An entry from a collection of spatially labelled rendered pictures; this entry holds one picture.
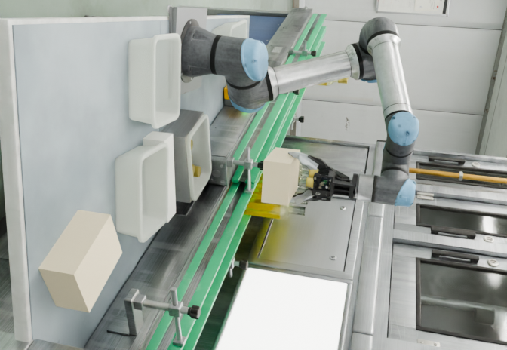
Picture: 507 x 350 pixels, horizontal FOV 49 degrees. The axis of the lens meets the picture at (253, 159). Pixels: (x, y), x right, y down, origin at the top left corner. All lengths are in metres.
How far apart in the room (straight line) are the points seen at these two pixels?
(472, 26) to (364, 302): 6.36
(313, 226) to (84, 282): 1.01
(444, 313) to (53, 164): 1.19
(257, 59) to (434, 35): 6.30
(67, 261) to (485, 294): 1.26
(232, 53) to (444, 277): 0.97
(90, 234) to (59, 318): 0.20
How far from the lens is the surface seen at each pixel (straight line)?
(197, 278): 1.51
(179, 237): 1.62
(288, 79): 1.73
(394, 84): 1.55
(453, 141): 8.43
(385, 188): 1.51
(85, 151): 1.23
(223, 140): 1.89
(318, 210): 2.03
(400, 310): 1.76
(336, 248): 1.87
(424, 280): 1.88
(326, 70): 1.75
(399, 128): 1.44
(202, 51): 1.63
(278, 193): 1.53
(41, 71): 1.08
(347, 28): 7.80
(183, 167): 1.60
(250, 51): 1.60
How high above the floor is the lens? 1.35
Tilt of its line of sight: 13 degrees down
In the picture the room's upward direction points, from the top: 97 degrees clockwise
